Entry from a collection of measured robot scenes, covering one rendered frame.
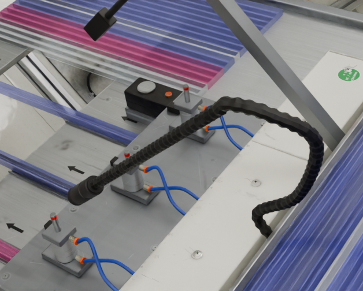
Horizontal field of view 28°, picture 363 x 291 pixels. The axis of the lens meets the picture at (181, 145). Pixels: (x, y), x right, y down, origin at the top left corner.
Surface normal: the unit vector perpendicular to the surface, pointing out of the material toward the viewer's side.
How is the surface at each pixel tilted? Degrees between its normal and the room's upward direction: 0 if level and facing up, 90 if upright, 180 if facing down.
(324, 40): 46
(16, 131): 0
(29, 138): 0
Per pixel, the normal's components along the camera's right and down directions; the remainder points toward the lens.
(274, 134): -0.12, -0.74
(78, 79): 0.50, -0.30
